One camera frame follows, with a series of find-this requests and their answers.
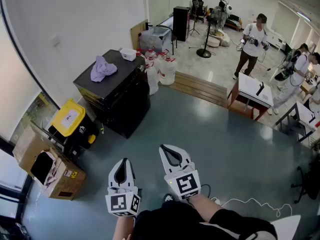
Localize black mesh chair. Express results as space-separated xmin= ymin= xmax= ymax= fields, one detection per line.
xmin=191 ymin=0 xmax=208 ymax=24

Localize cluster of clear water jugs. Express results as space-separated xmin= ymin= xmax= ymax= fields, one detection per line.
xmin=136 ymin=48 xmax=178 ymax=96

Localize purple crumpled cloth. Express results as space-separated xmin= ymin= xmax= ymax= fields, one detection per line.
xmin=90 ymin=55 xmax=118 ymax=83

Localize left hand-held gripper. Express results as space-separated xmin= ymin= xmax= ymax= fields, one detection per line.
xmin=104 ymin=158 xmax=141 ymax=218

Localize white table with black legs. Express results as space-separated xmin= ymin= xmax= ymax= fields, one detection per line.
xmin=274 ymin=101 xmax=320 ymax=143

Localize wooden slatted step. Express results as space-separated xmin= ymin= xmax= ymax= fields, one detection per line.
xmin=159 ymin=70 xmax=228 ymax=109

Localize black cabinet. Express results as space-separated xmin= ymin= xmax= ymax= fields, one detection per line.
xmin=172 ymin=5 xmax=191 ymax=42

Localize black standing fan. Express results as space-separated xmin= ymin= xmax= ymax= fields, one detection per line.
xmin=196 ymin=5 xmax=225 ymax=59

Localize white table with wooden legs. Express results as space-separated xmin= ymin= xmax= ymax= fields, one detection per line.
xmin=226 ymin=72 xmax=275 ymax=122

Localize person's black clothing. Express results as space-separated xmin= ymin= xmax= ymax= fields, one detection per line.
xmin=132 ymin=200 xmax=278 ymax=240

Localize large wooden board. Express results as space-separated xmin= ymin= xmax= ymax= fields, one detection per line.
xmin=130 ymin=19 xmax=150 ymax=51

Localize clear plastic storage bin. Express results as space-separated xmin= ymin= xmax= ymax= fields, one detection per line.
xmin=139 ymin=25 xmax=173 ymax=55

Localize brown cardboard box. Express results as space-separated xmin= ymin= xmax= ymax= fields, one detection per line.
xmin=12 ymin=126 xmax=88 ymax=201

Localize black bin with yellow lid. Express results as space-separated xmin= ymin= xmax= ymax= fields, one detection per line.
xmin=48 ymin=98 xmax=100 ymax=150

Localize white plastic lidded box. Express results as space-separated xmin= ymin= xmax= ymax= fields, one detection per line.
xmin=119 ymin=47 xmax=137 ymax=62

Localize person's left forearm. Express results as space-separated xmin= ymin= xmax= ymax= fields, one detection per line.
xmin=112 ymin=215 xmax=137 ymax=240

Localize person's black white shoe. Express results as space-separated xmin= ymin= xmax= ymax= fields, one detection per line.
xmin=163 ymin=193 xmax=176 ymax=205

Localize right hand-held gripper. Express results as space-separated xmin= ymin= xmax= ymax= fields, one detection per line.
xmin=159 ymin=144 xmax=202 ymax=201

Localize white floor cable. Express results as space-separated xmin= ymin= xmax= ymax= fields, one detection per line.
xmin=211 ymin=197 xmax=293 ymax=219

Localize white round cushion seat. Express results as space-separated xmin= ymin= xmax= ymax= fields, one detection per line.
xmin=208 ymin=30 xmax=231 ymax=48

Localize person's right forearm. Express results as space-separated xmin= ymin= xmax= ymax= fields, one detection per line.
xmin=191 ymin=195 xmax=226 ymax=224

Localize black office chair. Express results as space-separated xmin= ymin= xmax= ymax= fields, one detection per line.
xmin=290 ymin=156 xmax=320 ymax=205

